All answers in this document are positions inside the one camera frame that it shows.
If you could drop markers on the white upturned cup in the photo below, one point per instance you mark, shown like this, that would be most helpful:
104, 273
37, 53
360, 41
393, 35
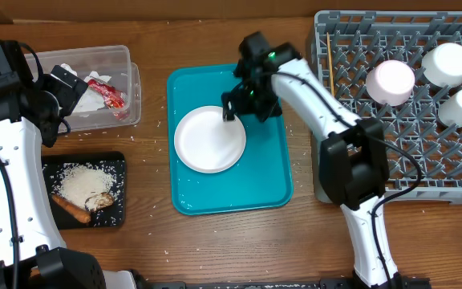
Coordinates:
450, 112

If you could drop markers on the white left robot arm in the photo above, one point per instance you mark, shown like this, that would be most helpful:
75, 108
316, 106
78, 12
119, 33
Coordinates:
33, 253

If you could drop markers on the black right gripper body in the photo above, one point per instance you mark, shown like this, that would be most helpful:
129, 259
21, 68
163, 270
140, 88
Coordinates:
257, 97

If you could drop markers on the red snack wrapper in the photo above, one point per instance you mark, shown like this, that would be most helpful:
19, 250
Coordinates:
113, 97

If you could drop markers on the white rice pile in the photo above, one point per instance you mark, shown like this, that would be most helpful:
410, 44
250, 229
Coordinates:
80, 182

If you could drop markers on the clear plastic bin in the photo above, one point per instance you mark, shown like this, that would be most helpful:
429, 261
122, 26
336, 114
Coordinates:
114, 61

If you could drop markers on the wooden chopstick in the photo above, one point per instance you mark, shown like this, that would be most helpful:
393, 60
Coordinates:
330, 64

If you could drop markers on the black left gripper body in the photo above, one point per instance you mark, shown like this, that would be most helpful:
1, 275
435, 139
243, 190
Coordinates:
67, 97

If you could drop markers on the teal plastic tray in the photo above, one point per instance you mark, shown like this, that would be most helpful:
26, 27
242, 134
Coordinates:
261, 178

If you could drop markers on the pale green bowl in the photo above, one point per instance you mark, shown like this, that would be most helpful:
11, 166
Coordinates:
443, 65

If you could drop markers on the large white plate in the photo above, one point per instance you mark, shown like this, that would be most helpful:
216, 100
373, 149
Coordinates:
206, 143

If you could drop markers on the black tray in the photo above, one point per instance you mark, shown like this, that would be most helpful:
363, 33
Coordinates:
57, 167

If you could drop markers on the small white bowl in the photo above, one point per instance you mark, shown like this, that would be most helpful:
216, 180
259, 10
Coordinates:
391, 82

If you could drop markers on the grey dishwasher rack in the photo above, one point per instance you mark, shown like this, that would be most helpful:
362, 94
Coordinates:
361, 40

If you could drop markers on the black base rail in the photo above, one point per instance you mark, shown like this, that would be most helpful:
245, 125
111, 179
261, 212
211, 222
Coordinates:
333, 283

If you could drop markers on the white napkin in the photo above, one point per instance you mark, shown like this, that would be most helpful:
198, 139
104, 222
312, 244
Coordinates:
92, 100
68, 68

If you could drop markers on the orange carrot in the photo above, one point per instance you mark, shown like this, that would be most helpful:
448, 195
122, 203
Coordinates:
81, 215

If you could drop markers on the brown food chunk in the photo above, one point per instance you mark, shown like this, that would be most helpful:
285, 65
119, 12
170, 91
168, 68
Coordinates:
99, 201

